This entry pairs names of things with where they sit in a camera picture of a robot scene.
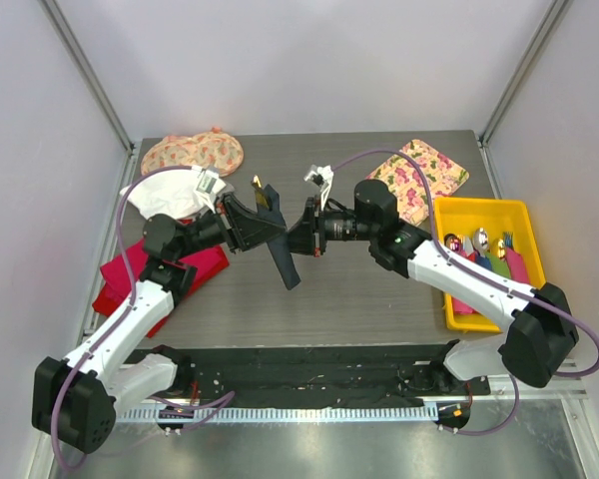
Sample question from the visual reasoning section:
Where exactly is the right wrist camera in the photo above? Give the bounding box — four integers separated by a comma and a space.
303, 165, 334, 211

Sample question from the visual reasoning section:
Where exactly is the yellow plastic bin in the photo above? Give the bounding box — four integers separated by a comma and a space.
431, 198, 548, 333

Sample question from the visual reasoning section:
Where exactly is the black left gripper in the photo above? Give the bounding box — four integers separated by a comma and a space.
176, 192, 286, 261

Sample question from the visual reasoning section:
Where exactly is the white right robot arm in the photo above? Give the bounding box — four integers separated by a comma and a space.
288, 180, 578, 394

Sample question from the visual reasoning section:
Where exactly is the aluminium front rail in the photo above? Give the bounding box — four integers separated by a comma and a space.
42, 359, 590, 425

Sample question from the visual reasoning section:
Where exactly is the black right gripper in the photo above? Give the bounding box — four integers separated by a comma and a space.
274, 197, 376, 259

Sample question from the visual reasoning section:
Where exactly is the blue rolled napkin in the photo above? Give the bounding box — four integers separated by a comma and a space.
474, 253, 492, 270

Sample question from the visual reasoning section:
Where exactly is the magenta cloth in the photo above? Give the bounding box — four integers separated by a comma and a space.
99, 237, 230, 305

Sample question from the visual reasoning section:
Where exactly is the red cloth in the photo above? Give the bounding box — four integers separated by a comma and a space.
92, 239, 230, 317

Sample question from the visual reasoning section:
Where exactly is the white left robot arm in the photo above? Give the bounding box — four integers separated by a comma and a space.
32, 186, 286, 454

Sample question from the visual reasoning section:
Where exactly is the floral fabric pouch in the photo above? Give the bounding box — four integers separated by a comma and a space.
140, 127, 245, 177

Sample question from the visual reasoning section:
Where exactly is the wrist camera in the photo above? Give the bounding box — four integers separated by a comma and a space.
191, 166, 220, 211
303, 165, 334, 211

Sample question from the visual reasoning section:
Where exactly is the floral pattern tray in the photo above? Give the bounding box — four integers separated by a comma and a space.
366, 139, 470, 226

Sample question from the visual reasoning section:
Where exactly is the white cloth bag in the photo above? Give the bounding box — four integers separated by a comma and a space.
127, 166, 235, 220

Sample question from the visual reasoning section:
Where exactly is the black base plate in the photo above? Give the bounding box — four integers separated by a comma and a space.
152, 344, 490, 409

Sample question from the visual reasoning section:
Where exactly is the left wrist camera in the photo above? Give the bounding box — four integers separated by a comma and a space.
191, 166, 220, 211

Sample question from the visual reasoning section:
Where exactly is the iridescent metal spoon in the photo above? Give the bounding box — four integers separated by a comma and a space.
444, 234, 463, 253

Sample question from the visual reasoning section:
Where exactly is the dark blue paper napkin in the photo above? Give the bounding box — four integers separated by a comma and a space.
257, 184, 300, 290

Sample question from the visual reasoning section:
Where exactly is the silver metal spoon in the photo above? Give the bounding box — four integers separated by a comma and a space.
472, 228, 490, 255

